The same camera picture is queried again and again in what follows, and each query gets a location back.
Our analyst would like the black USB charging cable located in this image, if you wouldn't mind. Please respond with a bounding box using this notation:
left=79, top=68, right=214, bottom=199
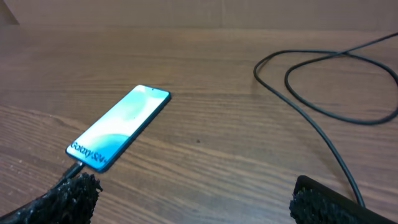
left=51, top=32, right=398, bottom=208

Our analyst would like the blue Galaxy smartphone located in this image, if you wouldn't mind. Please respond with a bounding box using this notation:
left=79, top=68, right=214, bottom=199
left=65, top=85, right=171, bottom=172

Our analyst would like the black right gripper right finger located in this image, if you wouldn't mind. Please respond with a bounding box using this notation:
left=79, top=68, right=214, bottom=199
left=289, top=175, right=397, bottom=224

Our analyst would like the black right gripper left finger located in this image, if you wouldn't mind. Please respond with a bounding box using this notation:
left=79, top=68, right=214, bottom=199
left=1, top=172, right=103, bottom=224

